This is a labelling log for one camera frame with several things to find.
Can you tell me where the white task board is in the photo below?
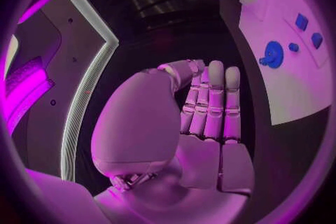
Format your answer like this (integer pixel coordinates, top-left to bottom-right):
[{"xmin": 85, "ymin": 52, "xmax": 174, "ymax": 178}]
[{"xmin": 237, "ymin": 0, "xmax": 333, "ymax": 127}]

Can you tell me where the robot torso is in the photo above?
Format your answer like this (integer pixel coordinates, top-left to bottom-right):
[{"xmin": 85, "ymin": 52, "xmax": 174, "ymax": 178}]
[{"xmin": 0, "ymin": 0, "xmax": 120, "ymax": 183}]

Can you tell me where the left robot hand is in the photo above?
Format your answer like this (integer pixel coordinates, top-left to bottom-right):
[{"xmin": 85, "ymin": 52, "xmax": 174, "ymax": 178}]
[{"xmin": 90, "ymin": 59, "xmax": 256, "ymax": 224}]

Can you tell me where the blue gear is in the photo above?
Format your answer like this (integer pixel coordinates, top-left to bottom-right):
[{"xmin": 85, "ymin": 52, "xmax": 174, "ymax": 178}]
[{"xmin": 263, "ymin": 40, "xmax": 285, "ymax": 69}]

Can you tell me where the blue plug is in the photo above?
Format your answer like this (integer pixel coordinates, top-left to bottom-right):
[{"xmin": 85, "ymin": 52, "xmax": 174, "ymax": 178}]
[
  {"xmin": 295, "ymin": 13, "xmax": 310, "ymax": 32},
  {"xmin": 311, "ymin": 32, "xmax": 324, "ymax": 49}
]

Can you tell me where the small blue peg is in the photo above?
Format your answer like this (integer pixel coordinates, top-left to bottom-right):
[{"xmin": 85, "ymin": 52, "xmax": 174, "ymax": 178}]
[{"xmin": 287, "ymin": 42, "xmax": 301, "ymax": 53}]

